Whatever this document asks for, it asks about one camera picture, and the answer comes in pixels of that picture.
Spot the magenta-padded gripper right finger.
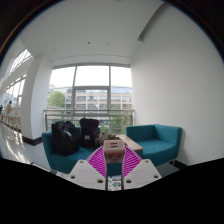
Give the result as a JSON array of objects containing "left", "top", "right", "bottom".
[{"left": 122, "top": 147, "right": 163, "bottom": 191}]

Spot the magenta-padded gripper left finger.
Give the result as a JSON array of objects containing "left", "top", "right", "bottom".
[{"left": 68, "top": 146, "right": 108, "bottom": 191}]

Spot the teal two-seat sofa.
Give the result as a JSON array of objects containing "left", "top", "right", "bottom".
[{"left": 41, "top": 126, "right": 102, "bottom": 175}]

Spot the colourful sticker sheet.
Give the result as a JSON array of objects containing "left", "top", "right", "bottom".
[{"left": 107, "top": 175, "right": 123, "bottom": 192}]

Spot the teal wood-topped side table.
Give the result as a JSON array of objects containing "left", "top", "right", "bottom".
[{"left": 116, "top": 134, "right": 145, "bottom": 160}]

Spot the large black bag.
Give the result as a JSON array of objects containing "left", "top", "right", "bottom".
[{"left": 50, "top": 120, "right": 81, "bottom": 157}]

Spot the black backpack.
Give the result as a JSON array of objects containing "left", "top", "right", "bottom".
[{"left": 79, "top": 117, "right": 101, "bottom": 149}]

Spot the brown jacket bundle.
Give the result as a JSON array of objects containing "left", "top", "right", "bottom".
[{"left": 98, "top": 132, "right": 122, "bottom": 147}]

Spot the metal window railing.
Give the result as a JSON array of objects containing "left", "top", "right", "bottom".
[{"left": 43, "top": 108, "right": 136, "bottom": 135}]

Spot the row of wooden chairs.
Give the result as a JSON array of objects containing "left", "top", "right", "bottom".
[{"left": 0, "top": 112, "right": 22, "bottom": 133}]

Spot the person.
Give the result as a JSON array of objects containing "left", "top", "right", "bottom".
[{"left": 4, "top": 100, "right": 14, "bottom": 116}]

